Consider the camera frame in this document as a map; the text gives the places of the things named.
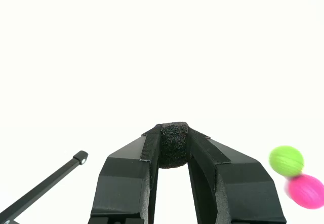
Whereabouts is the pink dimpled ball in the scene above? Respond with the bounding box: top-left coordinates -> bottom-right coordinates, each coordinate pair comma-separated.
285,173 -> 324,210

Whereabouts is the black foam box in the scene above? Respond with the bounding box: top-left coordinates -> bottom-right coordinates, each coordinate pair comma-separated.
157,121 -> 190,170

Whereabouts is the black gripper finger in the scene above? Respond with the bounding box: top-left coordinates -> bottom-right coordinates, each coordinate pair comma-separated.
88,124 -> 163,224
186,127 -> 288,224

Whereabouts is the green dimpled ball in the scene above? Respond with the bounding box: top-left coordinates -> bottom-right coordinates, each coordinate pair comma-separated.
268,145 -> 305,178

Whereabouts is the black metal rod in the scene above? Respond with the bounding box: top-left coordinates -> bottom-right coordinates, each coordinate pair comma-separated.
0,150 -> 89,224

